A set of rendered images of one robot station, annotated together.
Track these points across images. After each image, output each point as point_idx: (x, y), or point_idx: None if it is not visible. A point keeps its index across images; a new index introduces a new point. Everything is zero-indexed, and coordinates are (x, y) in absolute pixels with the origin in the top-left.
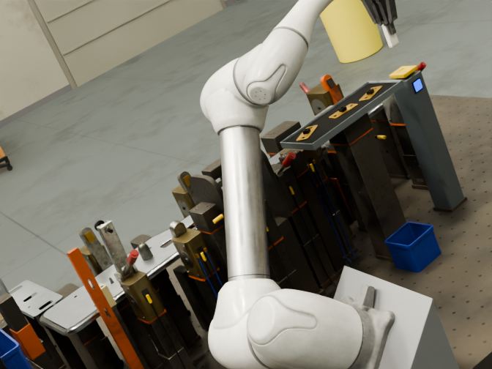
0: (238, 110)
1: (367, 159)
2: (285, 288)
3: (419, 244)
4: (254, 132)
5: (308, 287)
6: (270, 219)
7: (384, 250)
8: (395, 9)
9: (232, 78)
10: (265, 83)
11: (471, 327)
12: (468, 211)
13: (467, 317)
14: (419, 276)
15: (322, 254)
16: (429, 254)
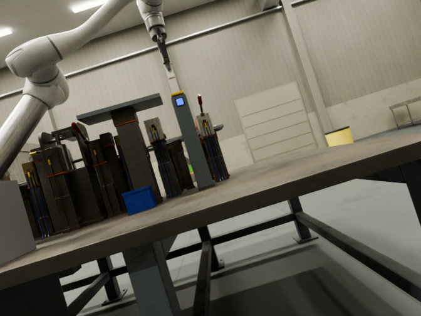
0: (25, 85)
1: (128, 138)
2: (58, 204)
3: (131, 195)
4: (31, 99)
5: (93, 212)
6: (55, 158)
7: None
8: (166, 52)
9: None
10: (7, 57)
11: (51, 250)
12: (203, 190)
13: (67, 243)
14: (124, 217)
15: (113, 196)
16: (140, 205)
